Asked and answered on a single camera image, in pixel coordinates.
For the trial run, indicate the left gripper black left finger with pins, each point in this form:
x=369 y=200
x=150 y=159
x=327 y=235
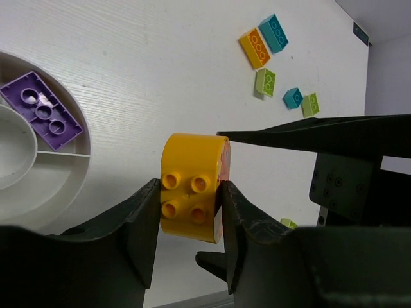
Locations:
x=105 y=262

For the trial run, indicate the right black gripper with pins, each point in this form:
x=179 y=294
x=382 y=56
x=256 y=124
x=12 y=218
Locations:
x=350 y=191

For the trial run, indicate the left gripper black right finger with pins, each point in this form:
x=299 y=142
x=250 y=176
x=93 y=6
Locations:
x=266 y=264

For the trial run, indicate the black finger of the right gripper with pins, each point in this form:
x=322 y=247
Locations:
x=213 y=262

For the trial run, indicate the orange yellow lego piece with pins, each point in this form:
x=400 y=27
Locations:
x=192 y=169

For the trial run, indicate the purple lego brick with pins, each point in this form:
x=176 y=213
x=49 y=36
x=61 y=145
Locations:
x=33 y=99

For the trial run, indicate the lime lego brick lower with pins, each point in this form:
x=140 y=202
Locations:
x=289 y=223

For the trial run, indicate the lime lego brick upper right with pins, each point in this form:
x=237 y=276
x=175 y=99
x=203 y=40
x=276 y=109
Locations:
x=310 y=105

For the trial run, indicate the white divided round container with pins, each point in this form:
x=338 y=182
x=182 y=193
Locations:
x=37 y=183

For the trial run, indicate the small blue lego brick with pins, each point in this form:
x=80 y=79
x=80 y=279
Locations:
x=293 y=98

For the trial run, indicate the right blue corner label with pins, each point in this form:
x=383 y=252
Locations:
x=360 y=33

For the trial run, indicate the lime long lego brick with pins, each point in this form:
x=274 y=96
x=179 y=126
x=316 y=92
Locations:
x=265 y=82

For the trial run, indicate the blue long lego brick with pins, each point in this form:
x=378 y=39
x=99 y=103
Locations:
x=273 y=33

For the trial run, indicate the orange long lego brick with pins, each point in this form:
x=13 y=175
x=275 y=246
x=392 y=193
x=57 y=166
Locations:
x=255 y=49

